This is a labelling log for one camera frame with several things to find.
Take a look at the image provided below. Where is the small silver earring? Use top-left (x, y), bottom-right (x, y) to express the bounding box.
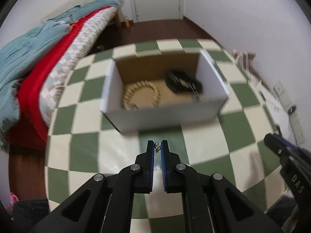
top-left (155, 142), bottom-right (161, 153)

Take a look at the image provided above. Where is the wooden bead bracelet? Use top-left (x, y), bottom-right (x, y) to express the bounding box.
top-left (122, 80), bottom-right (162, 110)

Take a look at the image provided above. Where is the thin silver chain bracelet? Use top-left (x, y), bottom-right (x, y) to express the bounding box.
top-left (189, 83), bottom-right (203, 103)

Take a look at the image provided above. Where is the black fitness band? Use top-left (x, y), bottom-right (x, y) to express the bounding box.
top-left (164, 70), bottom-right (202, 94)

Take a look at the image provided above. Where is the white paper bag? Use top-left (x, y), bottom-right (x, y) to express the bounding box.
top-left (249, 75), bottom-right (294, 142)

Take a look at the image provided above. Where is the black charger plug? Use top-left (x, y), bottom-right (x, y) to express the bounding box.
top-left (287, 105), bottom-right (297, 115)

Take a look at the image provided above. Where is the green white checkered tablecloth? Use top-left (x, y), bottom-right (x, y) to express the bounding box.
top-left (44, 38), bottom-right (291, 233)

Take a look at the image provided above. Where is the white cardboard box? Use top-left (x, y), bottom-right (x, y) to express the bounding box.
top-left (100, 50), bottom-right (230, 134)

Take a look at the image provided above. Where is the beige patterned tote bag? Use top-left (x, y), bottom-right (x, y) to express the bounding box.
top-left (232, 50), bottom-right (256, 77)

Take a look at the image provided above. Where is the red bed sheet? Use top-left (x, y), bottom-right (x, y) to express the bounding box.
top-left (4, 4), bottom-right (112, 148)

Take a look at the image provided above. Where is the dark fuzzy rug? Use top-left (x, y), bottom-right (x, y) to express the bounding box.
top-left (12, 199), bottom-right (50, 232)

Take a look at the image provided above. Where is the pink slipper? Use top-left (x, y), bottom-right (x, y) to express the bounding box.
top-left (7, 192), bottom-right (19, 211)

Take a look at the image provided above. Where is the orange drink bottle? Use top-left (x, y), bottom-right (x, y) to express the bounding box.
top-left (125, 20), bottom-right (131, 28)

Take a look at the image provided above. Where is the checkered grey white mattress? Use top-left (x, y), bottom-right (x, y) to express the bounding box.
top-left (38, 6), bottom-right (118, 126)

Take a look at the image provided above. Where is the light blue blanket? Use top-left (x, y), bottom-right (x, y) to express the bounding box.
top-left (0, 0), bottom-right (122, 148)

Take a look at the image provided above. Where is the white wall socket strip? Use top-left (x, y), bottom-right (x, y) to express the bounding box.
top-left (273, 81), bottom-right (306, 145)

